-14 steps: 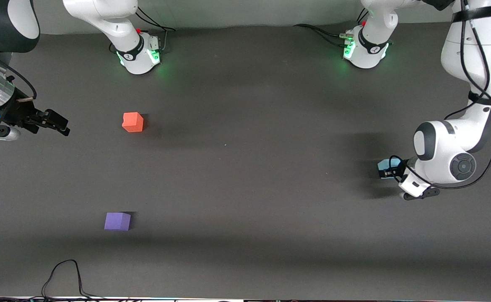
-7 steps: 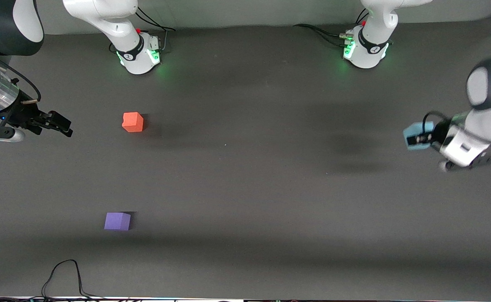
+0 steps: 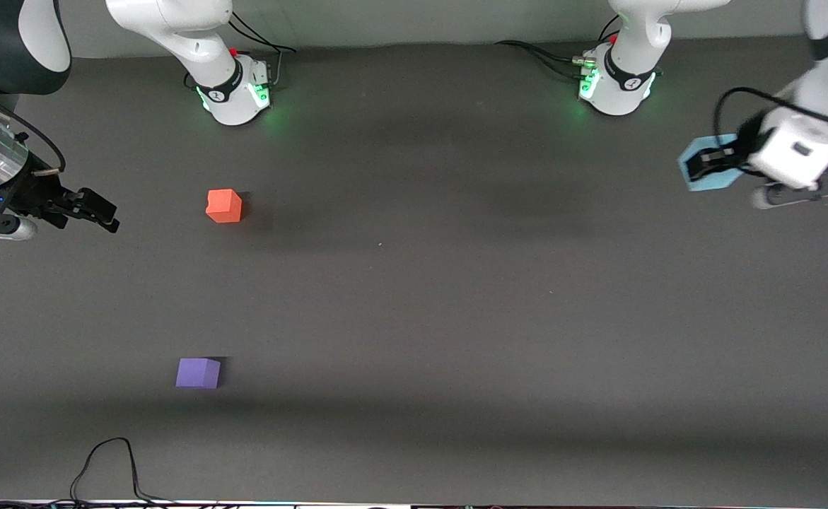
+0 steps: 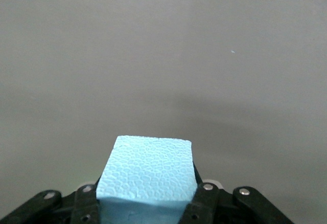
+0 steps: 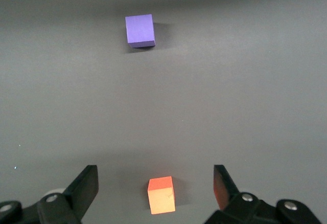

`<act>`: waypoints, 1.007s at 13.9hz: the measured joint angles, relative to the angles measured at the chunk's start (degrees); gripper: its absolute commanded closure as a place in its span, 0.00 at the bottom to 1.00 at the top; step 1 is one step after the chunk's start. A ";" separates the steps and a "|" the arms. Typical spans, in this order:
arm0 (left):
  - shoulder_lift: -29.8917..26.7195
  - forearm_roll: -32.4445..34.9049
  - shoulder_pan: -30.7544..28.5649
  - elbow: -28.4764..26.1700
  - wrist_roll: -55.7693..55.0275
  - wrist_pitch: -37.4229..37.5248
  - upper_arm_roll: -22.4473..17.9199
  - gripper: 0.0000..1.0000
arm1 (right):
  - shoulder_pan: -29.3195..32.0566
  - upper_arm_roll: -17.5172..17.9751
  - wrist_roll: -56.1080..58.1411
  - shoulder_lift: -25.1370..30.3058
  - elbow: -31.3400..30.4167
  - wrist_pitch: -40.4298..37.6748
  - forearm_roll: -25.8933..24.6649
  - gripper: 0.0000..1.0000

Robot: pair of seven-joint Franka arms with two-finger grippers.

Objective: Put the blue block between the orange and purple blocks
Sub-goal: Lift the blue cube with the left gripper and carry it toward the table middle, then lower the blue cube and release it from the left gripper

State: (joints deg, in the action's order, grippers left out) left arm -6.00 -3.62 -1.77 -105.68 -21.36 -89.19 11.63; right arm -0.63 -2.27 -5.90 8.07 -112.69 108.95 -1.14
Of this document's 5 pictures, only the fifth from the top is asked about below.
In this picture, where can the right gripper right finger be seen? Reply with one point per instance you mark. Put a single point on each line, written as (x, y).
(245, 208)

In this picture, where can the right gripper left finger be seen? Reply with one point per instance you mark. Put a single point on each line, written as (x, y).
(81, 188)

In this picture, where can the orange foam block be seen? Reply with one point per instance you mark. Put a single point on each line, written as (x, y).
(161, 198)

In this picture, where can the purple foam block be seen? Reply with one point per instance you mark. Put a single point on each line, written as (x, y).
(139, 29)

